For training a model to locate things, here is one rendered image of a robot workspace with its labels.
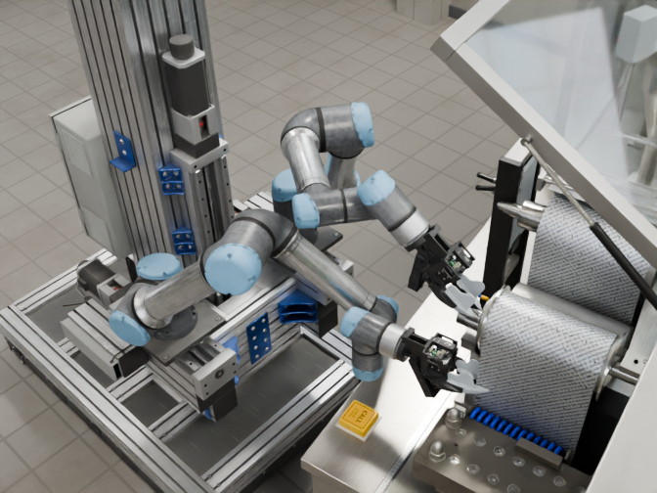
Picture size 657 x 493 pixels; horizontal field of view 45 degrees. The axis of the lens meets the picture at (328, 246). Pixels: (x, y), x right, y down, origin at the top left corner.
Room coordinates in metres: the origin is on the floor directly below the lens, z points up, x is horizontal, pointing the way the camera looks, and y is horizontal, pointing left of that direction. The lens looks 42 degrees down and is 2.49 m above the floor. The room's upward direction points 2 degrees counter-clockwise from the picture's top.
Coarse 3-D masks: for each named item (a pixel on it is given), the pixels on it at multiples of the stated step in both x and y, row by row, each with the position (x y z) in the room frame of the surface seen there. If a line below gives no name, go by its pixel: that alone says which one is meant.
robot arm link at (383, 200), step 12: (372, 180) 1.28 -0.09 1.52; (384, 180) 1.28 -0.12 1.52; (360, 192) 1.27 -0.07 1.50; (372, 192) 1.26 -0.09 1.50; (384, 192) 1.26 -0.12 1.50; (396, 192) 1.27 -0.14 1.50; (372, 204) 1.25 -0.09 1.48; (384, 204) 1.25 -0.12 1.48; (396, 204) 1.25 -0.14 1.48; (408, 204) 1.25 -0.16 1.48; (384, 216) 1.24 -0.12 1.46; (396, 216) 1.23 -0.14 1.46; (408, 216) 1.23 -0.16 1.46
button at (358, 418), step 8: (352, 408) 1.17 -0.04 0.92; (360, 408) 1.17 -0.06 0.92; (368, 408) 1.17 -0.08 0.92; (344, 416) 1.15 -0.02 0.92; (352, 416) 1.15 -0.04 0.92; (360, 416) 1.15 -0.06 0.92; (368, 416) 1.15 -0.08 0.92; (376, 416) 1.15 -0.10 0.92; (344, 424) 1.13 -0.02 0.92; (352, 424) 1.13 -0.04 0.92; (360, 424) 1.12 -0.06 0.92; (368, 424) 1.12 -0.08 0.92; (360, 432) 1.11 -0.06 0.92
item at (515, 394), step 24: (480, 360) 1.09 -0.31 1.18; (480, 384) 1.09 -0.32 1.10; (504, 384) 1.06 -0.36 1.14; (528, 384) 1.03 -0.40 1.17; (552, 384) 1.00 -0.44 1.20; (504, 408) 1.05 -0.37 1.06; (528, 408) 1.02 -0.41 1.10; (552, 408) 0.99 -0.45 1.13; (576, 408) 0.97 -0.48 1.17; (552, 432) 0.99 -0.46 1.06; (576, 432) 0.96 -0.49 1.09
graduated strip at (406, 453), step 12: (468, 360) 1.32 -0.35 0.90; (444, 396) 1.21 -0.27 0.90; (432, 408) 1.18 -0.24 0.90; (432, 420) 1.15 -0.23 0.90; (420, 432) 1.11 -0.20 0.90; (408, 444) 1.08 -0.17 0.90; (408, 456) 1.05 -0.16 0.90; (396, 468) 1.02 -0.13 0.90; (384, 480) 0.99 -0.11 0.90; (384, 492) 0.96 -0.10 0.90
